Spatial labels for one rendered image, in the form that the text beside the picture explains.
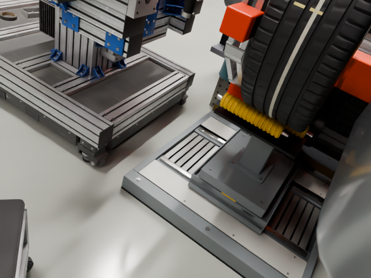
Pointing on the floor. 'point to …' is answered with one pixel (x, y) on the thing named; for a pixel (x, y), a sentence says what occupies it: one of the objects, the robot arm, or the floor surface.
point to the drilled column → (222, 87)
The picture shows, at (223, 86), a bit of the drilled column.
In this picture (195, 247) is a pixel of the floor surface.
